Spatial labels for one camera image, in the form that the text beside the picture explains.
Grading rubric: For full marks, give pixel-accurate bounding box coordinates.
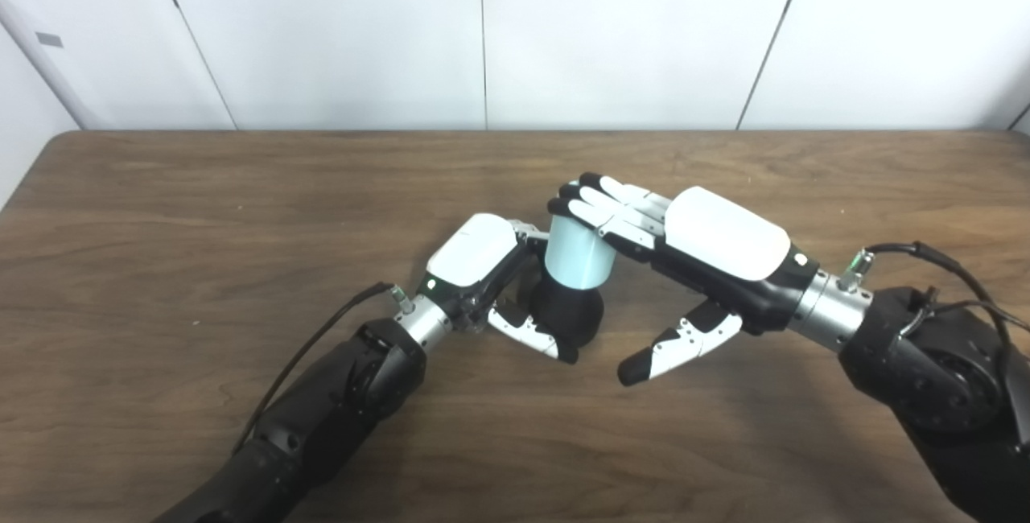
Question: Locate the light blue cylinder cup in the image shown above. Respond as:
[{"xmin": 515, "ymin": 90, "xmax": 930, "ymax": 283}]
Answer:
[{"xmin": 544, "ymin": 216, "xmax": 617, "ymax": 290}]

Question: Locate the black flared nozzle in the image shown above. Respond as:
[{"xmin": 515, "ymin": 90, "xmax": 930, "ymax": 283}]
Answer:
[{"xmin": 527, "ymin": 274, "xmax": 604, "ymax": 351}]

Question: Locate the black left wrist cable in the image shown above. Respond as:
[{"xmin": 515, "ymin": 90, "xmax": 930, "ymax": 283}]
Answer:
[{"xmin": 232, "ymin": 282, "xmax": 415, "ymax": 455}]

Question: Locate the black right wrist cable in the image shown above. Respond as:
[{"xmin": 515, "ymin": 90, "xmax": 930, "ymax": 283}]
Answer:
[{"xmin": 837, "ymin": 242, "xmax": 1030, "ymax": 347}]

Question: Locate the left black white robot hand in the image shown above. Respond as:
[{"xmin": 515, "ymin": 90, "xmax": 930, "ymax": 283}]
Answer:
[{"xmin": 414, "ymin": 212, "xmax": 580, "ymax": 365}]

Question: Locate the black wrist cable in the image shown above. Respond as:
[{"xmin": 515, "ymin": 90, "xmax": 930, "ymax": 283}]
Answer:
[
  {"xmin": 232, "ymin": 282, "xmax": 415, "ymax": 455},
  {"xmin": 837, "ymin": 242, "xmax": 1030, "ymax": 347}
]

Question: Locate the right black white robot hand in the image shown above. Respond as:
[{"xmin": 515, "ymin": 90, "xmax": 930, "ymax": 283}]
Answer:
[{"xmin": 547, "ymin": 172, "xmax": 820, "ymax": 388}]

